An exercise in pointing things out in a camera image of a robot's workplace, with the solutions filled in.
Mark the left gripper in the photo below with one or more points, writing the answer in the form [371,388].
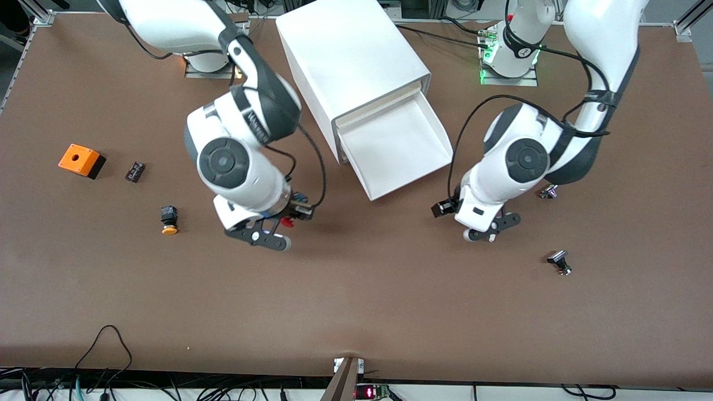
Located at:
[444,208]

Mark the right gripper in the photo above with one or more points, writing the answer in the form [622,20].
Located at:
[293,210]

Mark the red push button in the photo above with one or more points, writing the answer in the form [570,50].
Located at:
[286,222]

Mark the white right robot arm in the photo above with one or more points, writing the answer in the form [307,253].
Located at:
[234,161]

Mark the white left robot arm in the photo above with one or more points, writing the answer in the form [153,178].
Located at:
[523,161]

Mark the yellow push button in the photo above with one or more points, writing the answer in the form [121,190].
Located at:
[169,216]

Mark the small black electrical component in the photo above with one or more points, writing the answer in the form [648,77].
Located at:
[135,171]

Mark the device with red display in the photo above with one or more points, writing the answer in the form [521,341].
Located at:
[370,392]

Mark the orange box black base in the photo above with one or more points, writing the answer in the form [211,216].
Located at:
[78,159]

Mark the small silver switch component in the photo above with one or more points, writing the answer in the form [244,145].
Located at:
[550,193]

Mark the black capped switch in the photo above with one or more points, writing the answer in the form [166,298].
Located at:
[557,257]

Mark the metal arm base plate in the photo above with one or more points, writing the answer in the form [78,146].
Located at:
[529,82]
[195,74]

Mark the camera mounting post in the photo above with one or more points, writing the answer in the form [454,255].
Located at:
[342,384]

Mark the aluminium frame profile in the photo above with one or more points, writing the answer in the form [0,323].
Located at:
[43,18]
[684,28]

